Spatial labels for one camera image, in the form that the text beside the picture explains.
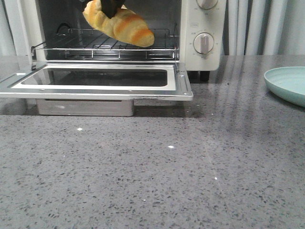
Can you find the grey curtain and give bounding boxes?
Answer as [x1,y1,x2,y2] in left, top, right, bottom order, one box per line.
[0,0,305,56]

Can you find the oven control knob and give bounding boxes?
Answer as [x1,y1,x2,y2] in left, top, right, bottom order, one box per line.
[197,0,218,10]
[193,33,214,54]

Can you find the golden croissant bread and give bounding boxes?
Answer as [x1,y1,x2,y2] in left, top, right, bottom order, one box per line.
[82,0,154,47]

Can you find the upper oven control knob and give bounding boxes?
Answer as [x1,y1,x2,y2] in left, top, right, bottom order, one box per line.
[197,0,218,10]

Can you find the light green plate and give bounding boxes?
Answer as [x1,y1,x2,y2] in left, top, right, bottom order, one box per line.
[264,66,305,107]

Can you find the lower oven control knob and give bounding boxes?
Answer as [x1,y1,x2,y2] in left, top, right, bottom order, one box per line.
[193,33,214,54]

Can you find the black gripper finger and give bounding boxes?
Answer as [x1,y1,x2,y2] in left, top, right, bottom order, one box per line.
[100,0,125,19]

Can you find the glass oven door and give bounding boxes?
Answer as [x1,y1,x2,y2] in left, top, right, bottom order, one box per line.
[0,62,193,116]

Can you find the white Toshiba toaster oven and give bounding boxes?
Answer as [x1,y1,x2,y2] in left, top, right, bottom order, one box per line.
[19,0,226,81]

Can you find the metal wire oven rack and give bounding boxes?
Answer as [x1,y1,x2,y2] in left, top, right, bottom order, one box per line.
[31,29,179,62]

